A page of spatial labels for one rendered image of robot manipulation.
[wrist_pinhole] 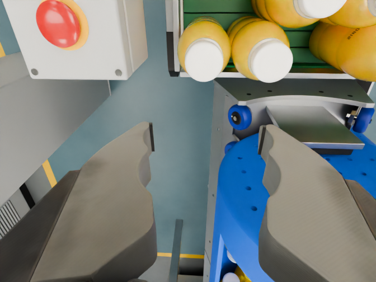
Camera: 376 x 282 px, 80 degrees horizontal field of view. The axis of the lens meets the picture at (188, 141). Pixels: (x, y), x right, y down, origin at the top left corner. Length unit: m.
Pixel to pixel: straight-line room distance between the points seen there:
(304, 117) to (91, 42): 0.32
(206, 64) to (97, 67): 0.11
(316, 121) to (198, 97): 1.07
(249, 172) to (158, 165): 1.42
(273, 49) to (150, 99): 1.24
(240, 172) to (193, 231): 1.94
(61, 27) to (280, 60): 0.20
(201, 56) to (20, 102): 0.71
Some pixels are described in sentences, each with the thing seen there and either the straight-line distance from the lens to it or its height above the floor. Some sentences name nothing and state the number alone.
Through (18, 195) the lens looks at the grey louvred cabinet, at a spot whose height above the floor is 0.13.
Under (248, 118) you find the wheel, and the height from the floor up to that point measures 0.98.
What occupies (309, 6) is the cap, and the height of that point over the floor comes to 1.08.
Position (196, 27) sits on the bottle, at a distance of 0.28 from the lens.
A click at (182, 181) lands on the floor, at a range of 1.78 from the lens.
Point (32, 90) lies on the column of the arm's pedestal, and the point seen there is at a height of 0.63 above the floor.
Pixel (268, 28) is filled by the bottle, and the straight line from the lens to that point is 0.28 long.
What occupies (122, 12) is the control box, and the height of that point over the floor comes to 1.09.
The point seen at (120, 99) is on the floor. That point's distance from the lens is 1.51.
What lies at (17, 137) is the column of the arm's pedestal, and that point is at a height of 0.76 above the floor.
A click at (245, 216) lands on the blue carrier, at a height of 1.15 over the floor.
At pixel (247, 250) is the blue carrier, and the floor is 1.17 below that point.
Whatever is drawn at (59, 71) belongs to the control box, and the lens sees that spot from 0.26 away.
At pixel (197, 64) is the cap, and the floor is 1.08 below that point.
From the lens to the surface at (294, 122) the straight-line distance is 0.39.
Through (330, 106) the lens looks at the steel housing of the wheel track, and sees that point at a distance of 0.48.
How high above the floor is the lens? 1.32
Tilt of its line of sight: 58 degrees down
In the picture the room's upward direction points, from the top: 174 degrees counter-clockwise
